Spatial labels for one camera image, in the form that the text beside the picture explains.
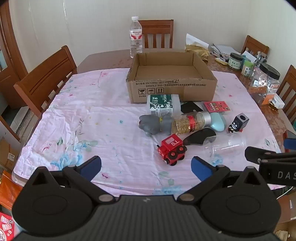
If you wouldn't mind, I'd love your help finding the black flat box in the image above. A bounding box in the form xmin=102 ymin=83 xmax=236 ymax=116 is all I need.
xmin=180 ymin=102 xmax=204 ymax=114

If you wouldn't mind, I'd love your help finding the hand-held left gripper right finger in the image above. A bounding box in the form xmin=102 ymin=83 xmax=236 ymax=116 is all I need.
xmin=177 ymin=156 xmax=266 ymax=205

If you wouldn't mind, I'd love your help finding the red card pack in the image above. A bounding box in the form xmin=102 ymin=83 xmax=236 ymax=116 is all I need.
xmin=203 ymin=101 xmax=230 ymax=114

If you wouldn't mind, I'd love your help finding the red toy train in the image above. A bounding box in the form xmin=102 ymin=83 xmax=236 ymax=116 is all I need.
xmin=157 ymin=135 xmax=187 ymax=166

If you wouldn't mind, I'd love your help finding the pink floral tablecloth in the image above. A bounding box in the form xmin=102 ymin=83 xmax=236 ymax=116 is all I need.
xmin=11 ymin=68 xmax=287 ymax=197

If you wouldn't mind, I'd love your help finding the dark-lid glass jar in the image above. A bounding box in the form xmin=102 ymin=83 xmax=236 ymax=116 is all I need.
xmin=229 ymin=53 xmax=244 ymax=70

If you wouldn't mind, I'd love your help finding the large clear black-lid jar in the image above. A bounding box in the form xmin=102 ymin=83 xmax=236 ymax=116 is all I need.
xmin=248 ymin=63 xmax=281 ymax=106

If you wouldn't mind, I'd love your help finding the green-lid container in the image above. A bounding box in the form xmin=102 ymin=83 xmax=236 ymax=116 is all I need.
xmin=241 ymin=59 xmax=255 ymax=77

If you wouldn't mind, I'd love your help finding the orange bag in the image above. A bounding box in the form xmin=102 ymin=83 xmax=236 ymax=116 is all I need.
xmin=0 ymin=171 xmax=23 ymax=209

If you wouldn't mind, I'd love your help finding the light blue egg-shaped object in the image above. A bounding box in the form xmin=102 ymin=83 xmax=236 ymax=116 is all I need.
xmin=209 ymin=113 xmax=227 ymax=132

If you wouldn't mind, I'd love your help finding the grey elephant toy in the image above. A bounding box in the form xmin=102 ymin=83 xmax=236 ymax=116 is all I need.
xmin=139 ymin=113 xmax=175 ymax=137

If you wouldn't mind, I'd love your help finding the wooden door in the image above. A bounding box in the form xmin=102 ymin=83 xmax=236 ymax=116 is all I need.
xmin=0 ymin=0 xmax=28 ymax=109

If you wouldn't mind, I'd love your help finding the brown cardboard carton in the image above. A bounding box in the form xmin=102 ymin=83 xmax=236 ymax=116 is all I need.
xmin=0 ymin=137 xmax=21 ymax=172
xmin=276 ymin=192 xmax=296 ymax=225

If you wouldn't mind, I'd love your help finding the small white box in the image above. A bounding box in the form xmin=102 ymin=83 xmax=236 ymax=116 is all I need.
xmin=270 ymin=94 xmax=285 ymax=109

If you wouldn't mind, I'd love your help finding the black and grey curved tool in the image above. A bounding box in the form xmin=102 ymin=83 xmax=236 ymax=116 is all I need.
xmin=183 ymin=128 xmax=217 ymax=146

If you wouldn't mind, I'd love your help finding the pen holder with pens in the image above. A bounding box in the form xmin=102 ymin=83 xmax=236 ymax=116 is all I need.
xmin=253 ymin=52 xmax=269 ymax=79

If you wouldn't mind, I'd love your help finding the clear bottle of yellow beads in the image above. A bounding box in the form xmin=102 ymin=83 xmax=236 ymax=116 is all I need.
xmin=171 ymin=111 xmax=212 ymax=135

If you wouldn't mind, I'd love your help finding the cardboard box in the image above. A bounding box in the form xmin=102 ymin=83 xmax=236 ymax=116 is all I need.
xmin=126 ymin=51 xmax=218 ymax=104

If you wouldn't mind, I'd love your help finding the red snack packet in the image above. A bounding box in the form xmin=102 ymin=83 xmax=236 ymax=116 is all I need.
xmin=0 ymin=212 xmax=15 ymax=241

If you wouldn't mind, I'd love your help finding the clear plastic cup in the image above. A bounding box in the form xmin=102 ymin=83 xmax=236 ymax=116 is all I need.
xmin=205 ymin=134 xmax=247 ymax=158

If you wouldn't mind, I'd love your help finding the black cube toy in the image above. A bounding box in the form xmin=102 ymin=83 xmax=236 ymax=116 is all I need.
xmin=228 ymin=113 xmax=250 ymax=133

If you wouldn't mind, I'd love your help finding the yellow tissue packet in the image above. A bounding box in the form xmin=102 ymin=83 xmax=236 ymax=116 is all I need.
xmin=185 ymin=34 xmax=210 ymax=61

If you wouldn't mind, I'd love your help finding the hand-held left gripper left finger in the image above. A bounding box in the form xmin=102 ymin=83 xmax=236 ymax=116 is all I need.
xmin=30 ymin=156 xmax=115 ymax=205

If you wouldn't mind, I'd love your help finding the stack of white papers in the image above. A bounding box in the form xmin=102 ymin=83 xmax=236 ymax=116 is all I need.
xmin=209 ymin=44 xmax=238 ymax=58

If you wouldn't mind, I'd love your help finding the green label cotton swab container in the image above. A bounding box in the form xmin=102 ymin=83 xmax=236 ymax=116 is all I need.
xmin=147 ymin=94 xmax=181 ymax=115

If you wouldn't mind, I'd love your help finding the clear water bottle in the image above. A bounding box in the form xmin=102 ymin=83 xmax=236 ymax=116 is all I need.
xmin=129 ymin=16 xmax=143 ymax=59

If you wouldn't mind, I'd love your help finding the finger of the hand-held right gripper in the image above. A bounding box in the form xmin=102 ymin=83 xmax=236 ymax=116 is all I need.
xmin=284 ymin=130 xmax=296 ymax=152
xmin=245 ymin=146 xmax=296 ymax=165

